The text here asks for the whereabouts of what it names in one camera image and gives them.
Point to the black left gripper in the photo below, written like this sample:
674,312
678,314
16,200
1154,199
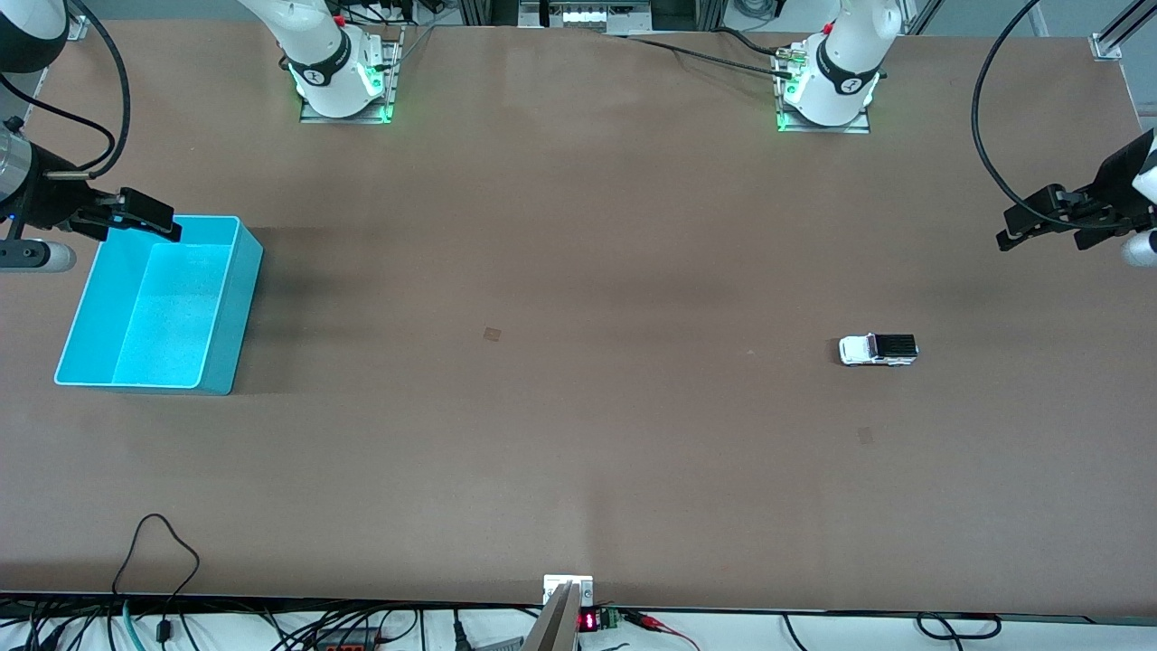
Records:
1121,178

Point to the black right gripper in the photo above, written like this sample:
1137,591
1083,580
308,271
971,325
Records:
50,201

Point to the white jeep toy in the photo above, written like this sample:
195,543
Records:
872,351

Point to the turquoise plastic bin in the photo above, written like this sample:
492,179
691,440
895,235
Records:
181,316

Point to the black power strip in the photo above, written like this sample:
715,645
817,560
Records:
348,644

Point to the silver lit control box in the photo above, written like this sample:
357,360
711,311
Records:
587,16

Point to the red and black clip leads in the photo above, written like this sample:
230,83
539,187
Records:
646,620

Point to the green terminal block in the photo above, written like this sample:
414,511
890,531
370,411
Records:
609,619

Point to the red LED display module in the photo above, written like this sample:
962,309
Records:
588,621

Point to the aluminium corner post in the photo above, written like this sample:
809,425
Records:
1105,45
79,29

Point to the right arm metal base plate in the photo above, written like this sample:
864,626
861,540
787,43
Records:
312,116

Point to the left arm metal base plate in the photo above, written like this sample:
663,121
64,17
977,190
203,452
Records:
859,127

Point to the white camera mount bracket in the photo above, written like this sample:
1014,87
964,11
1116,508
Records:
553,583

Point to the aluminium camera mount bar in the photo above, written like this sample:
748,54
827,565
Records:
553,628

